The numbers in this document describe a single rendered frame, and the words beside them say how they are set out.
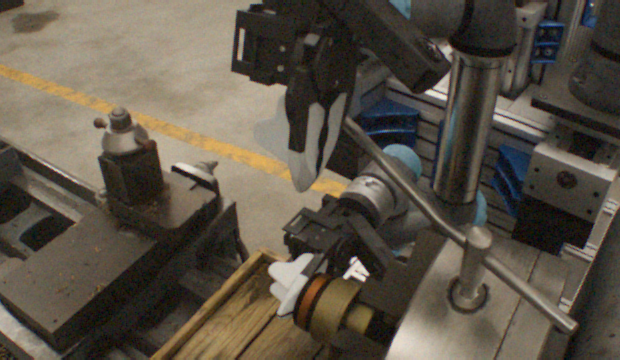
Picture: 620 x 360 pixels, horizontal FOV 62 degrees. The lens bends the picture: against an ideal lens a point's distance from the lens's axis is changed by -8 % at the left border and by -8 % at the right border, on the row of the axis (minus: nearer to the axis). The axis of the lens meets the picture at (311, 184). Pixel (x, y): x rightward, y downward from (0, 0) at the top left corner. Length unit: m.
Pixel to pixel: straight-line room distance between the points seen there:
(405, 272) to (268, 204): 1.88
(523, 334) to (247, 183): 2.19
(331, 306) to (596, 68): 0.61
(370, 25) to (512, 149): 0.72
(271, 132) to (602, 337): 0.34
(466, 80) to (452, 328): 0.41
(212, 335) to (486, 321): 0.52
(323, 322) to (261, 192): 1.92
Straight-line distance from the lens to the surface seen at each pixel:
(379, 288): 0.64
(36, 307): 0.93
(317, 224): 0.75
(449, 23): 0.72
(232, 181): 2.62
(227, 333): 0.92
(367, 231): 0.75
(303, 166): 0.46
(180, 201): 0.95
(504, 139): 1.11
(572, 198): 0.97
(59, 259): 0.98
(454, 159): 0.88
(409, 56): 0.40
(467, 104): 0.82
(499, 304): 0.52
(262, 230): 2.36
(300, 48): 0.43
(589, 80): 1.02
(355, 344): 0.63
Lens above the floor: 1.62
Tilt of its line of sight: 39 degrees down
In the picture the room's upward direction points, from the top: straight up
